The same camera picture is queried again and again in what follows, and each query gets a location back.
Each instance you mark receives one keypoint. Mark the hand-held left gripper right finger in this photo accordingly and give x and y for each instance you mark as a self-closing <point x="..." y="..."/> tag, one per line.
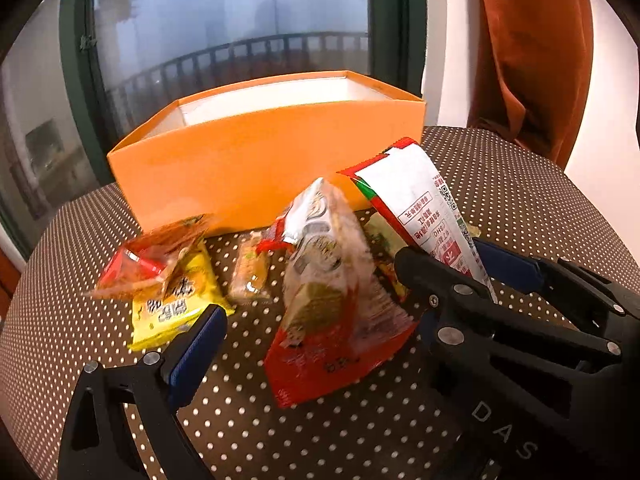
<point x="426" y="325"/>

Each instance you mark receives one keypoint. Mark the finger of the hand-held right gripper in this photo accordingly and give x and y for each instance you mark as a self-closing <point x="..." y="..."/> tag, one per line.
<point x="440" y="285"/>
<point x="505" y="266"/>

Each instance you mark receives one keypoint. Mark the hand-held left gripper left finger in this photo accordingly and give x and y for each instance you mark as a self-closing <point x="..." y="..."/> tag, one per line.
<point x="195" y="355"/>

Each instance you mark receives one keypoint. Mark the yellow snack packet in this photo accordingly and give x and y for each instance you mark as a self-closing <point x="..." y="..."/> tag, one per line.
<point x="160" y="315"/>

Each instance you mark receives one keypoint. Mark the red and white snack packet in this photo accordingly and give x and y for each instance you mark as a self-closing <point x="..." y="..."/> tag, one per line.
<point x="415" y="195"/>

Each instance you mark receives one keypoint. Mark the small clear orange snack packet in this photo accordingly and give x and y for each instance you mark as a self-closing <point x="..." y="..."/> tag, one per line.
<point x="248" y="272"/>

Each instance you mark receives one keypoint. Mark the large white red snack packet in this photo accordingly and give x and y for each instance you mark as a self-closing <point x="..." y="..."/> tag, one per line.
<point x="325" y="320"/>

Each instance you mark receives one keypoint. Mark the clear orange-red snack packet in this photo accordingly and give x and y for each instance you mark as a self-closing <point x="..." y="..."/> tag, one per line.
<point x="145" y="265"/>

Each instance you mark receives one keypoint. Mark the orange cardboard box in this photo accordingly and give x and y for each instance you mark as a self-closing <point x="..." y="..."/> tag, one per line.
<point x="250" y="170"/>

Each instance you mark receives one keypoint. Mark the brown polka dot tablecloth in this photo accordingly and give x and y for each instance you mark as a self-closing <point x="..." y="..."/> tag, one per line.
<point x="300" y="440"/>

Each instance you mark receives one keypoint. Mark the orange-brown curtain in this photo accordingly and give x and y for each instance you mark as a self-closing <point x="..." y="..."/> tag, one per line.
<point x="530" y="60"/>
<point x="7" y="280"/>

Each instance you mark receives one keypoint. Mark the balcony railing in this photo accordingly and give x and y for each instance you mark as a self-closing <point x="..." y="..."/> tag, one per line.
<point x="225" y="52"/>

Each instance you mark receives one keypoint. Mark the dark green window frame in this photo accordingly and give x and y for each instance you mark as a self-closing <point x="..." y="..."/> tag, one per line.
<point x="387" y="20"/>

